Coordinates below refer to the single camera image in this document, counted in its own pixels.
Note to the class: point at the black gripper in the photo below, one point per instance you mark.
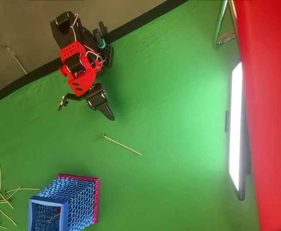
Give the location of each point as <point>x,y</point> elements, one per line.
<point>96,97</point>

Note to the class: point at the single wooden stick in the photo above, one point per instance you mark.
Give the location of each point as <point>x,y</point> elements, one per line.
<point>122,145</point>

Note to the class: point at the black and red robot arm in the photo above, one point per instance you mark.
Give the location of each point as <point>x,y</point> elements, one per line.
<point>72,50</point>

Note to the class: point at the blue and pink mesh basket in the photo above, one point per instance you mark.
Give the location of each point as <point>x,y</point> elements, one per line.
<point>73,192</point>

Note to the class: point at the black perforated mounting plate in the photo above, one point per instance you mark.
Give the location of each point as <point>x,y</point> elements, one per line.
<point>108,54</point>

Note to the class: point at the green cloth with black rim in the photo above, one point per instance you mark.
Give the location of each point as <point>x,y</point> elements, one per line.
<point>167,96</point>

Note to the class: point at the flat LED light panel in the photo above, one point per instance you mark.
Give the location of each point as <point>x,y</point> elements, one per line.
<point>235,120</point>

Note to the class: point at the chrome tube stand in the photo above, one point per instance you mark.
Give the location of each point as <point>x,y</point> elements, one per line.
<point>218,21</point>

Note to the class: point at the red blurred panel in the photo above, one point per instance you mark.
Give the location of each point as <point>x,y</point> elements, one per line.
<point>270,108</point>

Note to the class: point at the black gripper camera bracket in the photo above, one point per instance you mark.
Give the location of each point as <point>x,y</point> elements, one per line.
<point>69,96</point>

